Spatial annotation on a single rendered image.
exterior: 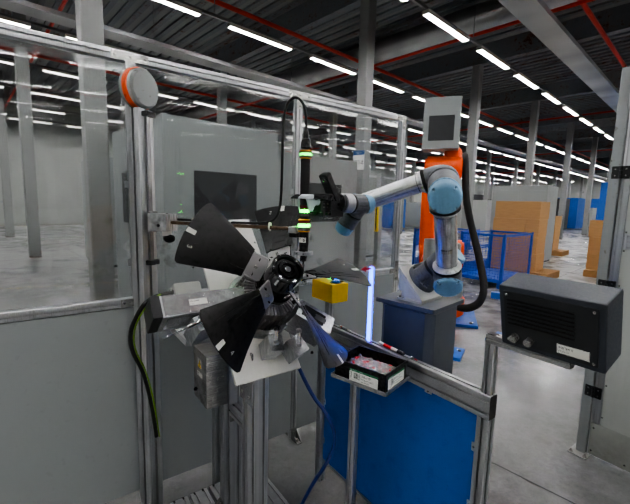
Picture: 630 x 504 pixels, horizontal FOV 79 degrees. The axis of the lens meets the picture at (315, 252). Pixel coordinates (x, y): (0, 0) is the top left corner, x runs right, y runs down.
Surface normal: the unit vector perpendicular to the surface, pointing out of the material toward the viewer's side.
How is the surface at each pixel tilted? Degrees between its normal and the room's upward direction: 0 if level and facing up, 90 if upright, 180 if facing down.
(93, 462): 90
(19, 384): 90
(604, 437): 90
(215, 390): 90
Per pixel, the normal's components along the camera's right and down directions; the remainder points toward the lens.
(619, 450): -0.81, 0.05
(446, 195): -0.25, 0.48
